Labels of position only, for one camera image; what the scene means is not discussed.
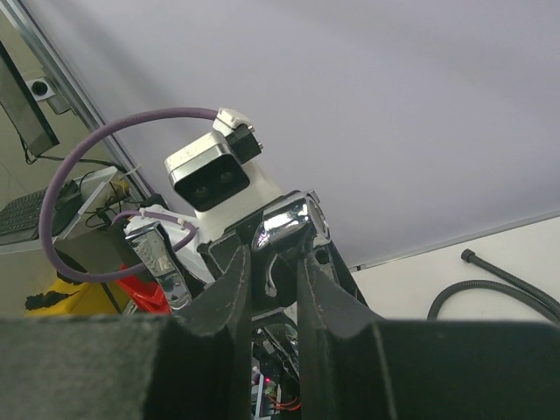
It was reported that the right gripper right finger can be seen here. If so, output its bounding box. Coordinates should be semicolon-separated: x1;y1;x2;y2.
297;252;559;419

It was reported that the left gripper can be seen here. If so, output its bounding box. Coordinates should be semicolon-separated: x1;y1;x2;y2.
197;227;370;311

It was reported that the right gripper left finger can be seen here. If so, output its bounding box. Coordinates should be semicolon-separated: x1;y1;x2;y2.
1;246;251;419

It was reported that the chrome lever faucet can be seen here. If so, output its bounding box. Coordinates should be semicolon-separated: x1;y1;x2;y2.
120;191;331;315

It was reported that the grey flexible hose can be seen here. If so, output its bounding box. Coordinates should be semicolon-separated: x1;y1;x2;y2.
426;248;560;327

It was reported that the red plastic bin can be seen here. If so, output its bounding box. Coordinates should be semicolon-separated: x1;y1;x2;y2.
115;275;171;314

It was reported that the yellow floor object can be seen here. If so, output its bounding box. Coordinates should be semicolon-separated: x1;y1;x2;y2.
24;278;130;317

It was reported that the black keyboard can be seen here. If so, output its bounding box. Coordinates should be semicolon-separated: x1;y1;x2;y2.
1;190;46;244

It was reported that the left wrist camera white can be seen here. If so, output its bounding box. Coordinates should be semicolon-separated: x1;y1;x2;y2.
164;108;283;240

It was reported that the left aluminium frame post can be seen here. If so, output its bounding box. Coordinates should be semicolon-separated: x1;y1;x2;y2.
1;1;153;198

